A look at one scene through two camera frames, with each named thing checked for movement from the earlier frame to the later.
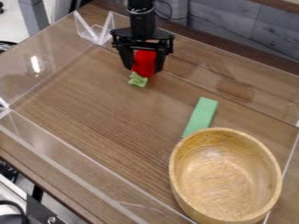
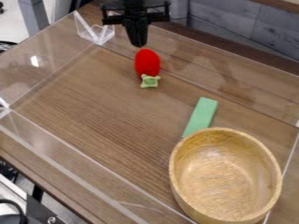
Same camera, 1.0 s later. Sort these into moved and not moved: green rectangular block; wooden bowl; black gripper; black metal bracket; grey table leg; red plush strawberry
Moved: black gripper; red plush strawberry
Not moved: grey table leg; green rectangular block; wooden bowl; black metal bracket
